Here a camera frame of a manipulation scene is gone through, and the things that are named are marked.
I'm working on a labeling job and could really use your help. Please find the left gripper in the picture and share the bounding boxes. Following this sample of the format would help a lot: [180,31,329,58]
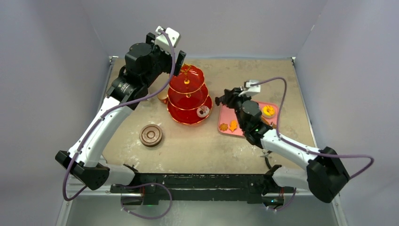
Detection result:
[143,33,184,87]

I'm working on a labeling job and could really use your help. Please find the pink serving tray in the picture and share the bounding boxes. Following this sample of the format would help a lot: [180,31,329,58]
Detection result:
[218,101,279,137]

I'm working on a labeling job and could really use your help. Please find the yellow frosted donut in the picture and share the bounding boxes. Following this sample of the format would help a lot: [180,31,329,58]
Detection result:
[262,105,276,119]

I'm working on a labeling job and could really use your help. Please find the red three-tier cake stand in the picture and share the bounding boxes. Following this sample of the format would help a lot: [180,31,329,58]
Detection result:
[167,64,213,125]

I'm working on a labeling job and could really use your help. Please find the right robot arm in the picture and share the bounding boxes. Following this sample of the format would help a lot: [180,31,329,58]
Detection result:
[215,86,350,203]

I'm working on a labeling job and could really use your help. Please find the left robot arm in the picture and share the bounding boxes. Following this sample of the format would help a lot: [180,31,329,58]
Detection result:
[55,27,186,193]

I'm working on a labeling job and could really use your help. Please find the orange fish cookie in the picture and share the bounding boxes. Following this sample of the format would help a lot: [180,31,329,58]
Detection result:
[229,120,238,132]

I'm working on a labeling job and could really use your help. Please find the orange flower cookie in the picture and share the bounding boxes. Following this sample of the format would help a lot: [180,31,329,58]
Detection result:
[218,123,229,131]

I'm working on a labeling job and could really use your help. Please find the small brown cup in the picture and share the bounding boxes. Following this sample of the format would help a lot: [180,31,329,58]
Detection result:
[157,91,168,104]

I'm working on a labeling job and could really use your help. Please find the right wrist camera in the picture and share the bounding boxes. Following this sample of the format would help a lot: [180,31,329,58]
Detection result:
[241,80,261,97]

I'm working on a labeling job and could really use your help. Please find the black handled pliers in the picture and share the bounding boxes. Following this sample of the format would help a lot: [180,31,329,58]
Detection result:
[263,151,272,170]

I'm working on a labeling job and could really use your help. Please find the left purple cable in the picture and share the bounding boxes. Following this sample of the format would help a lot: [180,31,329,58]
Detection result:
[62,28,173,220]

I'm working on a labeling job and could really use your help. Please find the black base frame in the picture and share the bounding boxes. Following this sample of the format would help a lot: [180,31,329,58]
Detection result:
[110,173,293,205]

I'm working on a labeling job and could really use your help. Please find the aluminium rail frame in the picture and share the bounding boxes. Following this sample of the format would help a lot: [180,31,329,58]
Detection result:
[64,56,340,197]

